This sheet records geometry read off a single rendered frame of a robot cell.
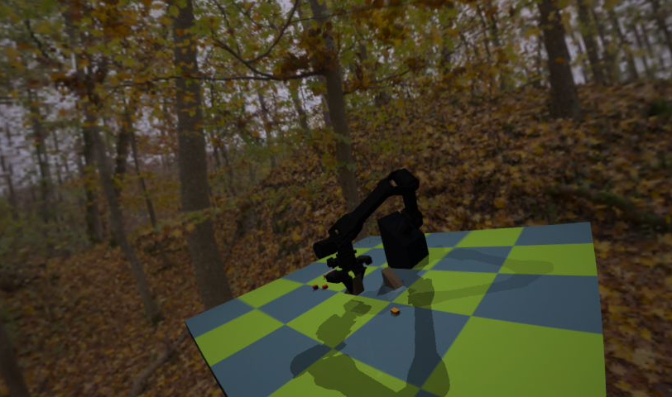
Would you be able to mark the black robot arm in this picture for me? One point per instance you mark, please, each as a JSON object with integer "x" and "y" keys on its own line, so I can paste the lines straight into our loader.
{"x": 350, "y": 224}

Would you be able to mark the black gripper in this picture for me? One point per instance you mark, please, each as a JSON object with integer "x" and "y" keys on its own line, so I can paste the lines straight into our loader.
{"x": 349, "y": 262}

